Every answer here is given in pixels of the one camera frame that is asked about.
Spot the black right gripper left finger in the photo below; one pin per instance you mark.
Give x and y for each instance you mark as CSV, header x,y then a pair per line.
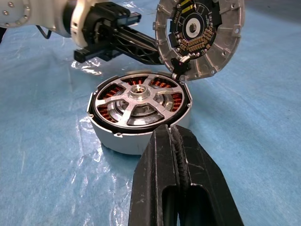
x,y
152,188

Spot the silver motor cover with circuit board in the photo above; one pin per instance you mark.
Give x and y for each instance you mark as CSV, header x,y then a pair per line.
x,y
225,47

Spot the black spoked rotor wheel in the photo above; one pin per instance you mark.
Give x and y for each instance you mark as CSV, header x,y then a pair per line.
x,y
138,93

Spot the silver motor stator housing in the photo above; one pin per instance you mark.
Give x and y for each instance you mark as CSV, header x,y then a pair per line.
x,y
122,143

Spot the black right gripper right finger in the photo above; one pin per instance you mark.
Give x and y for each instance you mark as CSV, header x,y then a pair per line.
x,y
207,188

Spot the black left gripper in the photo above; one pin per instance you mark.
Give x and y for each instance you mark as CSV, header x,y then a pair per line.
x,y
101,28

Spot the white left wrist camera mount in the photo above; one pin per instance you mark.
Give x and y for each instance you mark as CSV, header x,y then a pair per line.
x,y
78,23

